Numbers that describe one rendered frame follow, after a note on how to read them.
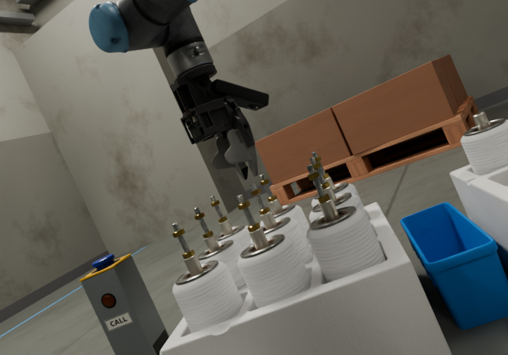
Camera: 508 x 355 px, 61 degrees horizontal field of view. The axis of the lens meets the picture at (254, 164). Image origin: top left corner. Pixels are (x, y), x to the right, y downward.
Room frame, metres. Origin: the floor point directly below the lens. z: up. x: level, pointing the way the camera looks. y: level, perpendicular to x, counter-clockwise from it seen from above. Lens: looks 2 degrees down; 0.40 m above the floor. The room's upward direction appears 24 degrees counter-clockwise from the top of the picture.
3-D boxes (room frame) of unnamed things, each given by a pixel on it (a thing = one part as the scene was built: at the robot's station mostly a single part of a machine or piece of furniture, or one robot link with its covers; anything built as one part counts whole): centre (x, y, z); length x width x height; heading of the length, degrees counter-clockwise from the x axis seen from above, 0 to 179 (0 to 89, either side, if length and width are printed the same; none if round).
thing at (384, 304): (0.79, 0.02, 0.09); 0.39 x 0.39 x 0.18; 79
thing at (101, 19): (0.70, 0.08, 0.66); 0.11 x 0.11 x 0.08; 49
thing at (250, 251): (0.68, 0.04, 0.25); 0.08 x 0.08 x 0.01
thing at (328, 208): (0.65, -0.08, 0.26); 0.02 x 0.02 x 0.03
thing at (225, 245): (0.82, 0.13, 0.25); 0.08 x 0.08 x 0.01
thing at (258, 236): (0.68, 0.04, 0.26); 0.02 x 0.02 x 0.03
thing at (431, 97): (2.64, -0.70, 0.21); 1.21 x 0.87 x 0.42; 62
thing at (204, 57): (0.79, 0.03, 0.58); 0.08 x 0.08 x 0.05
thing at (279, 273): (0.68, 0.04, 0.16); 0.10 x 0.10 x 0.18
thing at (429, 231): (0.80, -0.26, 0.06); 0.30 x 0.11 x 0.12; 168
